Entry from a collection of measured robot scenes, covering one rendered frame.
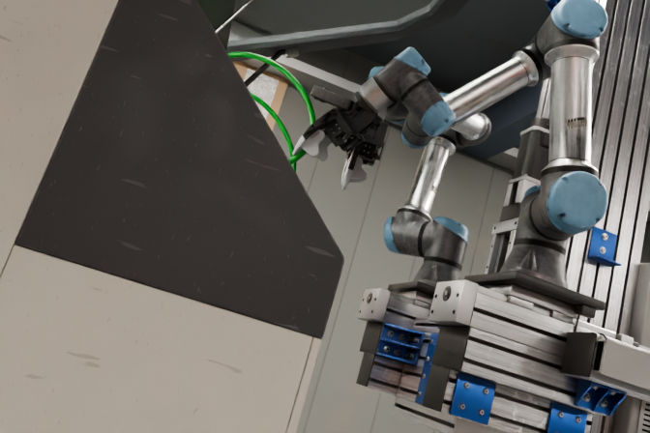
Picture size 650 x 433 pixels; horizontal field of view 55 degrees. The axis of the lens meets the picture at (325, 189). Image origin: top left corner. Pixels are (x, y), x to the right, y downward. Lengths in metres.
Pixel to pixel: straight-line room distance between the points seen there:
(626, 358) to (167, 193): 0.95
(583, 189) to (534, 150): 0.49
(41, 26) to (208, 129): 0.37
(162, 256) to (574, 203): 0.81
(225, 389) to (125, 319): 0.22
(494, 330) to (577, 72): 0.58
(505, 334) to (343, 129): 0.56
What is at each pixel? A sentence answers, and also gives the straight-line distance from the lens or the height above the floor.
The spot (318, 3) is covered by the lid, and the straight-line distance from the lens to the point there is 1.86.
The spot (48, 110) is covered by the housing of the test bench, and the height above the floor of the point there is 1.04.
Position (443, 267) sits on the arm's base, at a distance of 1.90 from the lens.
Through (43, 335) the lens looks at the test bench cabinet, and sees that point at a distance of 1.21.
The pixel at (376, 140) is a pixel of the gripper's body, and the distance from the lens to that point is 1.70.
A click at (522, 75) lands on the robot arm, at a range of 1.61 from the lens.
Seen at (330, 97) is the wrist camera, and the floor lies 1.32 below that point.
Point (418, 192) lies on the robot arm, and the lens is 2.05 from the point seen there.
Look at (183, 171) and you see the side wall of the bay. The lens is 1.22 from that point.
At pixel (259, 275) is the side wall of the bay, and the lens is 1.20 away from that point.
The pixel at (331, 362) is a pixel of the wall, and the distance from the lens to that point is 3.92.
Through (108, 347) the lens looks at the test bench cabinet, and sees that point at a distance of 1.20.
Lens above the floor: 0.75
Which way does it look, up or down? 15 degrees up
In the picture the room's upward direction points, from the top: 17 degrees clockwise
